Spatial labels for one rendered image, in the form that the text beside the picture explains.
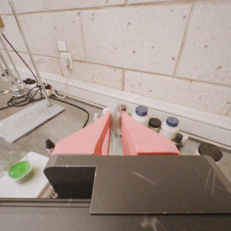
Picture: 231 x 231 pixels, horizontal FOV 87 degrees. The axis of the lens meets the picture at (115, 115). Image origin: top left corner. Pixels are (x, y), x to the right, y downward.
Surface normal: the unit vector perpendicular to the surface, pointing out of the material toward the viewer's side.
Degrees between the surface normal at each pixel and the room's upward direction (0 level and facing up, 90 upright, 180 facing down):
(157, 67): 90
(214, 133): 90
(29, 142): 0
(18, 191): 0
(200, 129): 90
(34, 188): 0
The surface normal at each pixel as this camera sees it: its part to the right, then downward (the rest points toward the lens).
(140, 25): -0.50, 0.52
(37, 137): 0.00, -0.80
